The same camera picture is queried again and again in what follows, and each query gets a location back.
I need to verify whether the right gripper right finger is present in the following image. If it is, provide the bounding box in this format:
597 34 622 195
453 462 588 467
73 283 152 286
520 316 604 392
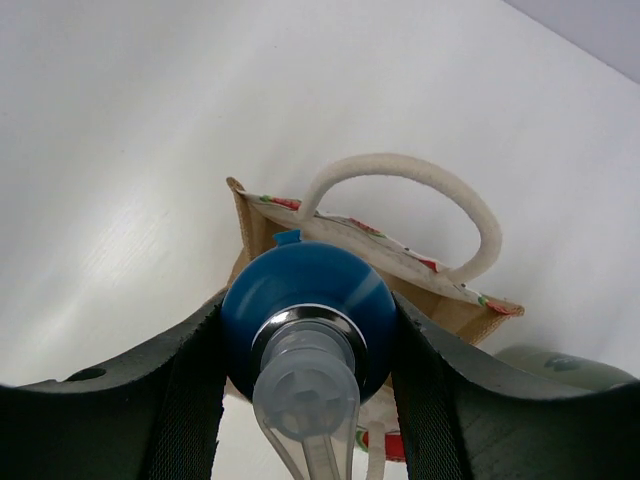
392 294 639 479

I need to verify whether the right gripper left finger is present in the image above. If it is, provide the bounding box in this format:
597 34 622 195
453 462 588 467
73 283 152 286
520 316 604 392
1 293 226 479

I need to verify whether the grey-green bottle beige cap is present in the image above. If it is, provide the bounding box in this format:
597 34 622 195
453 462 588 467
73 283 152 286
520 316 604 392
494 344 638 392

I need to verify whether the light blue pump bottle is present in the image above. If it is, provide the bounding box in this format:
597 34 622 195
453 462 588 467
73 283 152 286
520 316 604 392
220 230 397 479

